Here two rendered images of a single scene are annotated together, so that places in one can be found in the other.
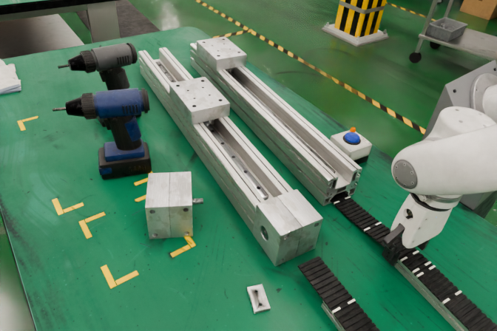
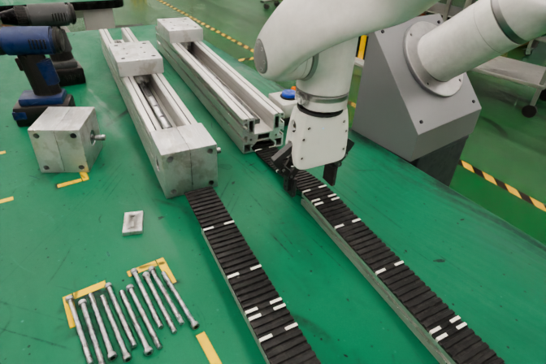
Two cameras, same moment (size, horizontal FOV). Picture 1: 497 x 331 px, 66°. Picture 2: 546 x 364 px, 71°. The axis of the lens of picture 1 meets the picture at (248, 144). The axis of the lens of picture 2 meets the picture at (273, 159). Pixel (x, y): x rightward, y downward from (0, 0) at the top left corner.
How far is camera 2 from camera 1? 0.36 m
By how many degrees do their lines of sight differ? 5
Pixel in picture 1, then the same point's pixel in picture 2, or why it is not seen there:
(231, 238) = (131, 175)
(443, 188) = (283, 54)
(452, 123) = not seen: outside the picture
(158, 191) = (49, 119)
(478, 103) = (412, 47)
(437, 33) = not seen: hidden behind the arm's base
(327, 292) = (205, 214)
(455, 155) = (286, 9)
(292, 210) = (185, 137)
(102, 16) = (99, 25)
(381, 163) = not seen: hidden behind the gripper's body
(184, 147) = (118, 106)
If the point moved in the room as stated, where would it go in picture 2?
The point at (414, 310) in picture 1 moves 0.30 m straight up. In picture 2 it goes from (307, 240) to (332, 62)
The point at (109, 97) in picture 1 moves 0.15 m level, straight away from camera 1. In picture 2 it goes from (14, 30) to (28, 14)
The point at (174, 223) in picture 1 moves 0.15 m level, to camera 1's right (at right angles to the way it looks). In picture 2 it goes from (65, 153) to (142, 161)
